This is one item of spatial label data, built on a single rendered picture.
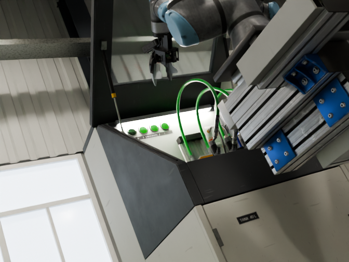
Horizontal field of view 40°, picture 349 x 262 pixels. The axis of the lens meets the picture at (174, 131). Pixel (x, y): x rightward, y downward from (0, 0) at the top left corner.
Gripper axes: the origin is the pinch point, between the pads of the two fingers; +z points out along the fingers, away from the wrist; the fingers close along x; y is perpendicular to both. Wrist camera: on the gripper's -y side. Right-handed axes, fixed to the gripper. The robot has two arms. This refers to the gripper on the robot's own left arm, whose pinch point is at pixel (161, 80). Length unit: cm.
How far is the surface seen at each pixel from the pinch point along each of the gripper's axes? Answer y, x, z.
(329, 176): 60, 30, 34
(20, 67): -487, 152, 134
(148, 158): 12.8, -19.9, 22.8
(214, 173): 40.6, -13.0, 21.4
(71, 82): -452, 207, 165
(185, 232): 40, -28, 39
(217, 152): 17.1, 13.4, 32.1
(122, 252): -14, -20, 83
